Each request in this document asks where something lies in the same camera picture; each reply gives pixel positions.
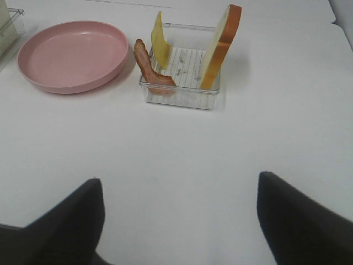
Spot upright bread slice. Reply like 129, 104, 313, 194
200, 4, 242, 90

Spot pink round plate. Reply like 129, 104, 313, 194
17, 21, 129, 94

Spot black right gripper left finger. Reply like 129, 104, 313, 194
1, 178, 107, 264

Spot clear plastic container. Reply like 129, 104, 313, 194
139, 23, 220, 110
1, 4, 25, 71

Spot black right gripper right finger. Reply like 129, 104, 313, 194
256, 172, 352, 264

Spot pink bacon strip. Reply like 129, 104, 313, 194
133, 39, 175, 96

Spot clear right plastic container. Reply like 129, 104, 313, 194
139, 23, 220, 110

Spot clear left plastic container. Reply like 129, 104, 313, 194
1, 4, 25, 71

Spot yellow cheese slice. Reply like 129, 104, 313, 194
151, 11, 171, 70

